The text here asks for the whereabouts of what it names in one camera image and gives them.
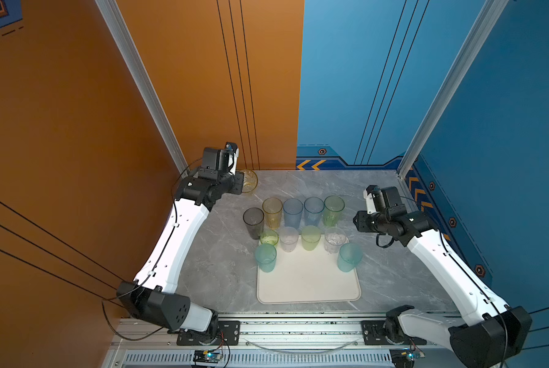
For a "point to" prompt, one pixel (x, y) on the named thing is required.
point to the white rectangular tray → (304, 276)
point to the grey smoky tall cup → (253, 218)
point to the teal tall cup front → (350, 255)
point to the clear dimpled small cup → (288, 237)
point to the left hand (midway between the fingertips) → (235, 173)
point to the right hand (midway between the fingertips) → (356, 219)
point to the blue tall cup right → (313, 208)
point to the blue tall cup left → (292, 209)
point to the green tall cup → (333, 205)
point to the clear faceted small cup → (334, 238)
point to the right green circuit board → (404, 357)
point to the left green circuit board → (208, 356)
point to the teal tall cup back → (265, 256)
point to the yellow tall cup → (272, 208)
